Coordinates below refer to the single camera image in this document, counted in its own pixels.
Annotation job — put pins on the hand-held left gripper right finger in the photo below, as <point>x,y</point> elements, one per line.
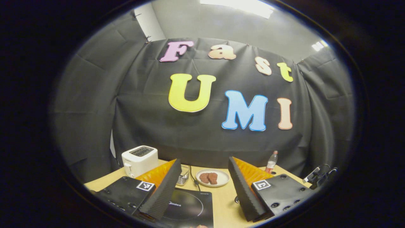
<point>243,190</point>

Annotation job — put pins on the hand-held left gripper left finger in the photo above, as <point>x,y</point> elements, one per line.
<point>163,190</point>

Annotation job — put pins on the black induction cooktop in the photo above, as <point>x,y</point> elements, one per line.
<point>190,209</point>

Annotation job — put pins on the white round plate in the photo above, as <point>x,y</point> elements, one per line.
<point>223,178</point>

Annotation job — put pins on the clear glass cup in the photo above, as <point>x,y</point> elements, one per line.
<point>183,177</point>

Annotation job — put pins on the red meat pieces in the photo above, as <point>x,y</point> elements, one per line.
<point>208,178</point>

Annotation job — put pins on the white toaster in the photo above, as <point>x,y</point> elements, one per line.
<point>139,161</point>

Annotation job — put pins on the clear plastic water bottle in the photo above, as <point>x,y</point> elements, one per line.
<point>271,164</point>

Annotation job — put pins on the black backdrop cloth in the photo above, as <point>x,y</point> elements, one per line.
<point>196,139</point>

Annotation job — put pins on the small ceiling light panel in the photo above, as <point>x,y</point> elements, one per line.
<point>319,46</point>

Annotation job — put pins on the large ceiling light panel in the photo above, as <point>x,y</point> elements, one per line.
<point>240,6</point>

